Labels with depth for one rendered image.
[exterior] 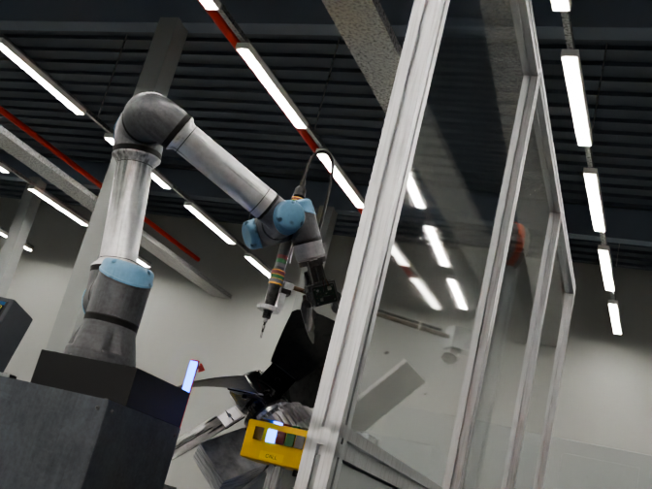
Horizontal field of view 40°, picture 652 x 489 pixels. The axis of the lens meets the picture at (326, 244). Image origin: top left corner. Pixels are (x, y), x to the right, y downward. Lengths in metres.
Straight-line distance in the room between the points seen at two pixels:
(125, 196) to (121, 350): 0.40
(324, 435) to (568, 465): 6.81
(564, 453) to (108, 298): 6.32
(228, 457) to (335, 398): 1.39
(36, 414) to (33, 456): 0.08
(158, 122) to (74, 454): 0.75
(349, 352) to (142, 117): 1.06
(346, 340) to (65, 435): 0.76
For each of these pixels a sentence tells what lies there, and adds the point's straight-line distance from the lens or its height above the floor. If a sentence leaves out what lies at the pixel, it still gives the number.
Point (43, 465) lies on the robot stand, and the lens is 1.77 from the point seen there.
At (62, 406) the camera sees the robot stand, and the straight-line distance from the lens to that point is 1.78.
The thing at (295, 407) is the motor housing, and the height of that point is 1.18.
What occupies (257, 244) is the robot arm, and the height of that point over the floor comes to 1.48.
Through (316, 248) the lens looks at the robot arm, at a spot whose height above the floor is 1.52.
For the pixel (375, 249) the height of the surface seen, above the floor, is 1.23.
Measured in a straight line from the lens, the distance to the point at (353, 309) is 1.16.
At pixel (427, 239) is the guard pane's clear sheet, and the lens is 1.45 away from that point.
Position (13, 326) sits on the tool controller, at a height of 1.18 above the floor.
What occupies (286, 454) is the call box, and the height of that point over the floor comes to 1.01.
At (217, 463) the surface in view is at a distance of 2.48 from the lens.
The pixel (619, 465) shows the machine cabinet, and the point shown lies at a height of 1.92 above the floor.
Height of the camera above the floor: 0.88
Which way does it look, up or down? 17 degrees up
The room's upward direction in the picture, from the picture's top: 14 degrees clockwise
